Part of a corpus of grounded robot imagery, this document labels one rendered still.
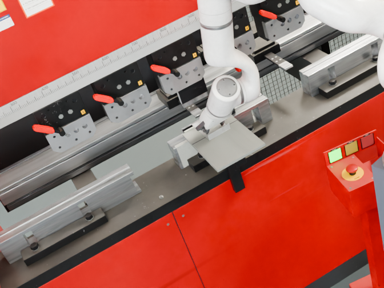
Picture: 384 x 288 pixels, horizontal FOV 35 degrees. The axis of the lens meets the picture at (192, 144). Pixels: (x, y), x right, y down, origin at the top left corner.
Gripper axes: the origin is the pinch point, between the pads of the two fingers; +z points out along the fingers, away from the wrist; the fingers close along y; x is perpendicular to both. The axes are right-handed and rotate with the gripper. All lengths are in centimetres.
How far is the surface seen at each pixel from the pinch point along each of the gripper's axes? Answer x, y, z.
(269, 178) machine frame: 23.6, -11.6, 17.3
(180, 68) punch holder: -17.9, 2.9, -13.9
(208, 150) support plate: 7.5, 7.0, -3.2
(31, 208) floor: -55, 71, 182
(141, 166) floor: -40, 2, 169
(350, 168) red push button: 36.8, -29.9, -3.4
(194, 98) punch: -11.1, 0.5, -0.6
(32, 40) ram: -39, 41, -35
